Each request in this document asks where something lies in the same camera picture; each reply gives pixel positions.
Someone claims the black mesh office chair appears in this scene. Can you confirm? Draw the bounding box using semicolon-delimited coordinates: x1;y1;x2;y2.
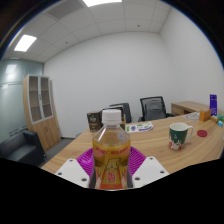
138;96;174;123

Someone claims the wooden side desk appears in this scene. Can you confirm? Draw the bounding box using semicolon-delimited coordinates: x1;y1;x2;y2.
170;100;224;118

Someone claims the brown cardboard box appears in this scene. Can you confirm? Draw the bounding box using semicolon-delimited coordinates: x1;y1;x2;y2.
120;113;127;131

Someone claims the black fabric office chair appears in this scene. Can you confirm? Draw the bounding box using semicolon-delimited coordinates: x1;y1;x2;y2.
109;102;133;124

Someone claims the white printed leaflet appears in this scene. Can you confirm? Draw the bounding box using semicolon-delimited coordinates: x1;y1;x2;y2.
125;121;155;133

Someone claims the square ceiling light panel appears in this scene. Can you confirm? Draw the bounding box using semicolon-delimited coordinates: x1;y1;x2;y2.
82;0;123;8
13;34;38;53

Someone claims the flat round red coaster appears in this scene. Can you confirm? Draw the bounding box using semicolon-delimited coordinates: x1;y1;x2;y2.
196;129;208;138

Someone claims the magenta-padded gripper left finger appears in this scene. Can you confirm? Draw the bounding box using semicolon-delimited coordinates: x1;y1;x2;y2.
54;147;98;190

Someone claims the yellow tea bottle white cap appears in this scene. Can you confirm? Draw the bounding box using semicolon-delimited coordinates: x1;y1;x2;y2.
92;108;132;191

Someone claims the wooden cabinet with glass doors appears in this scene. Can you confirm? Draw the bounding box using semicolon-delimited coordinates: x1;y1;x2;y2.
22;73;62;152

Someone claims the black leather sofa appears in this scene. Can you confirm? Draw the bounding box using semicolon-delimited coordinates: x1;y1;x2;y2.
0;129;47;168

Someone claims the green and white mug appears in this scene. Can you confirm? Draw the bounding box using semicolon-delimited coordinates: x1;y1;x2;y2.
168;122;194;151

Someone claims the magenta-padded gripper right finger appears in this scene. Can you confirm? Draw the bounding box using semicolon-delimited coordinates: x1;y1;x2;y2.
128;146;170;190

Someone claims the white printed paper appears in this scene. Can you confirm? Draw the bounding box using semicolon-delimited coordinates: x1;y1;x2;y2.
184;112;201;121

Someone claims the small dark brown box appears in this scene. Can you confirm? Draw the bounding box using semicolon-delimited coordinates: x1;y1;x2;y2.
86;110;103;133

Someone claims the grey ceiling air vent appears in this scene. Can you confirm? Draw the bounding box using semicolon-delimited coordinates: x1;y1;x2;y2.
46;0;84;20

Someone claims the tall purple box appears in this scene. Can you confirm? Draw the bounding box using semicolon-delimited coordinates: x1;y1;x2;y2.
209;94;218;117

